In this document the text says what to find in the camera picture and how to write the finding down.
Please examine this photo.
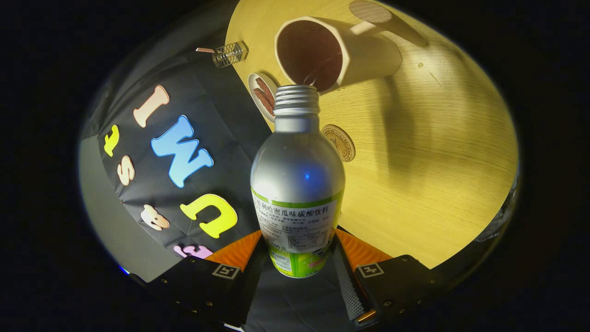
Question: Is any wooden table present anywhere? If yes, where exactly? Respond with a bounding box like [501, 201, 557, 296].
[225, 0, 520, 269]

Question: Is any round brown coaster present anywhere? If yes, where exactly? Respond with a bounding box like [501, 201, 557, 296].
[321, 124, 356, 163]

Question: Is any reddish brown sausage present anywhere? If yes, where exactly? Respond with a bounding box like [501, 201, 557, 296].
[255, 77, 276, 109]
[253, 88, 275, 117]

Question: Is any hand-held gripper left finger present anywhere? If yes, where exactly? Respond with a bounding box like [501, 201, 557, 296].
[131, 230, 268, 326]

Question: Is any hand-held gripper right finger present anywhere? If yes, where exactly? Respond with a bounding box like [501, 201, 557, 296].
[331, 228, 445, 328]

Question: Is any silver green juice bottle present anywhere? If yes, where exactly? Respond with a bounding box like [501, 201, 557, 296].
[250, 85, 346, 279]

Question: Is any cream cup with wooden handle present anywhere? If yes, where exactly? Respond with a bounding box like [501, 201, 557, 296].
[275, 0, 429, 93]

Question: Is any white oval plate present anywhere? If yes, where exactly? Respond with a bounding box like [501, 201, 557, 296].
[248, 72, 279, 124]

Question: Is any metal wire holder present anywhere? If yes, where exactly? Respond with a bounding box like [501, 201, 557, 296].
[213, 41, 249, 69]

